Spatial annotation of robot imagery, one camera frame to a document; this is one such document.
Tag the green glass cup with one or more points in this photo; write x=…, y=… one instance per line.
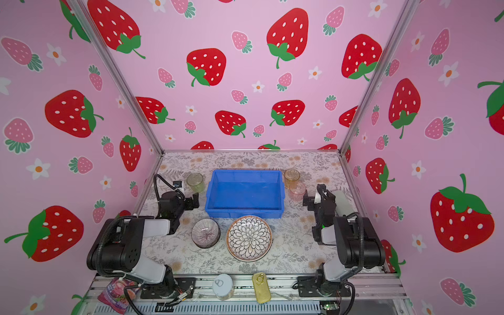
x=196, y=182

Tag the blue plastic bin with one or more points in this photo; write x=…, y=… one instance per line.
x=238, y=193

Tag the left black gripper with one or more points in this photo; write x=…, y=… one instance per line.
x=189, y=201

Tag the grey oblong case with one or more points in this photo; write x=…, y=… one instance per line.
x=343, y=206

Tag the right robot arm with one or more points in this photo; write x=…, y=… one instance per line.
x=357, y=243

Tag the yellow oval tin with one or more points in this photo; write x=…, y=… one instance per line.
x=261, y=288

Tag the white round can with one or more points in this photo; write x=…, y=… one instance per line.
x=223, y=287

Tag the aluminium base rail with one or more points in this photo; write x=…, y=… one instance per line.
x=370, y=294

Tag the amber glass cup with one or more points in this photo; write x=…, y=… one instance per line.
x=291, y=177

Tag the pink snack packet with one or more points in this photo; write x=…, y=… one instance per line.
x=113, y=295

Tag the large floral patterned plate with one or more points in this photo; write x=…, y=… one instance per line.
x=249, y=238

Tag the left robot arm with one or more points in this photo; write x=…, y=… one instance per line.
x=117, y=251

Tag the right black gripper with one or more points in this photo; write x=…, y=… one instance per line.
x=315, y=201

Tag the pink glass cup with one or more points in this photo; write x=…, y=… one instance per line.
x=296, y=191

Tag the purple striped bowl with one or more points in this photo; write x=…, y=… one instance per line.
x=206, y=233

